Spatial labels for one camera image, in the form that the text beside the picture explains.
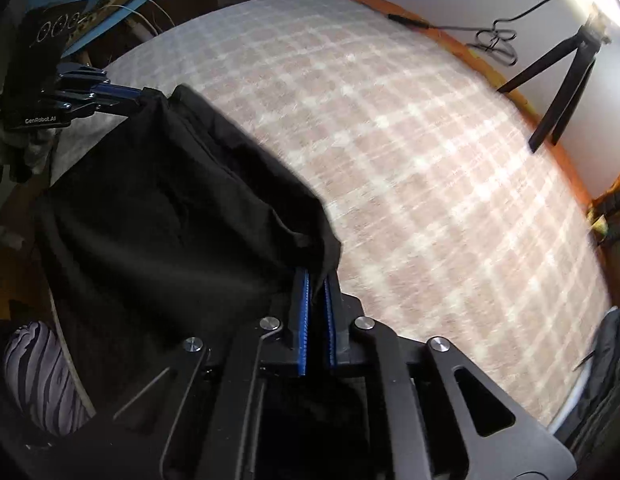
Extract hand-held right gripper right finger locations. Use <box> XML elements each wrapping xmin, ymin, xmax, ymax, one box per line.
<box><xmin>322</xmin><ymin>275</ymin><xmax>577</xmax><ymax>480</ymax></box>

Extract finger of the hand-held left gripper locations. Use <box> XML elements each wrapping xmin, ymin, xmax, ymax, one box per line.
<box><xmin>55</xmin><ymin>62</ymin><xmax>147</xmax><ymax>103</ymax></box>
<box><xmin>55</xmin><ymin>91</ymin><xmax>136</xmax><ymax>118</ymax></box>

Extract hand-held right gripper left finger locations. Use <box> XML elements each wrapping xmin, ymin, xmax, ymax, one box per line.
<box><xmin>112</xmin><ymin>266</ymin><xmax>311</xmax><ymax>480</ymax></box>

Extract black pants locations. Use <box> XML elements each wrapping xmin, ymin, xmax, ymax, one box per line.
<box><xmin>32</xmin><ymin>84</ymin><xmax>343</xmax><ymax>411</ymax></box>

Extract person's left hand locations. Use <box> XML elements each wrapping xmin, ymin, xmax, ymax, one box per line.
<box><xmin>0</xmin><ymin>119</ymin><xmax>58</xmax><ymax>183</ymax></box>

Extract plaid bed blanket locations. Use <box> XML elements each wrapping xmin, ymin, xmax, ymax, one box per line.
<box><xmin>49</xmin><ymin>0</ymin><xmax>613</xmax><ymax>428</ymax></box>

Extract striped grey cloth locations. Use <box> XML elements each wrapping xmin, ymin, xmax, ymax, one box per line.
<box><xmin>2</xmin><ymin>321</ymin><xmax>97</xmax><ymax>436</ymax></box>

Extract dark grey bag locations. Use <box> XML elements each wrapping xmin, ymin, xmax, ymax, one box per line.
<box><xmin>552</xmin><ymin>307</ymin><xmax>620</xmax><ymax>461</ymax></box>

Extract yellow patterned cloth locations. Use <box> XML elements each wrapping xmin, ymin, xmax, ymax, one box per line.
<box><xmin>587</xmin><ymin>170</ymin><xmax>620</xmax><ymax>248</ymax></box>

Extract black tripod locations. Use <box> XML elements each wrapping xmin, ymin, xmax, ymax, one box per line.
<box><xmin>496</xmin><ymin>7</ymin><xmax>613</xmax><ymax>155</ymax></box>

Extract orange bed frame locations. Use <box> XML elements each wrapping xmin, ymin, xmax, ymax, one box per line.
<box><xmin>335</xmin><ymin>0</ymin><xmax>620</xmax><ymax>306</ymax></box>

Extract black cable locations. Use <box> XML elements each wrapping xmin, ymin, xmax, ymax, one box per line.
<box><xmin>387</xmin><ymin>0</ymin><xmax>576</xmax><ymax>67</ymax></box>

